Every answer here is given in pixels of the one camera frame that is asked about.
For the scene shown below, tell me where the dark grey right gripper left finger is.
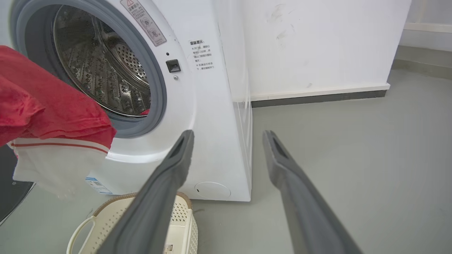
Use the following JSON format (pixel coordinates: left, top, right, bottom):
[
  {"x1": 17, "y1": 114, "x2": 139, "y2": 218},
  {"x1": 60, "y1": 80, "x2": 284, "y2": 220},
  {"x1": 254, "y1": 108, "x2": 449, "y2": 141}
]
[{"x1": 97, "y1": 129, "x2": 195, "y2": 254}]

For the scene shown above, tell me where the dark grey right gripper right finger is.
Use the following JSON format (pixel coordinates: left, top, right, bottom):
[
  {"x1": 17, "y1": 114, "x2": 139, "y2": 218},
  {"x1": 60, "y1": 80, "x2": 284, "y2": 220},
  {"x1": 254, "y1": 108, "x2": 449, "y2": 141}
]
[{"x1": 262, "y1": 130, "x2": 362, "y2": 254}]

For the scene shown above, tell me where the red and white garment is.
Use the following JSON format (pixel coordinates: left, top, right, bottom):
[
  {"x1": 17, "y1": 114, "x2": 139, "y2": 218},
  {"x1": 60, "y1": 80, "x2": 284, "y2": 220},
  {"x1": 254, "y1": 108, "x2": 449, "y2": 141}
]
[{"x1": 0, "y1": 46, "x2": 117, "y2": 198}]

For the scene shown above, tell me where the cream plastic laundry basket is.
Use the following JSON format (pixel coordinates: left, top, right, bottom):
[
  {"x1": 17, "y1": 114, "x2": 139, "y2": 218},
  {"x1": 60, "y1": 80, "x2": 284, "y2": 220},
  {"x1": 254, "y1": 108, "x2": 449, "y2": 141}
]
[{"x1": 66, "y1": 192, "x2": 199, "y2": 254}]

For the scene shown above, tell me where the white front-load washing machine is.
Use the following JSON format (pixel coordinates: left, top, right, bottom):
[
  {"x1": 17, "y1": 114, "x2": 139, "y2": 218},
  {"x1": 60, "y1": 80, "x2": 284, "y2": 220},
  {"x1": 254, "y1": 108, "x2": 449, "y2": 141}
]
[{"x1": 8, "y1": 0, "x2": 253, "y2": 202}]

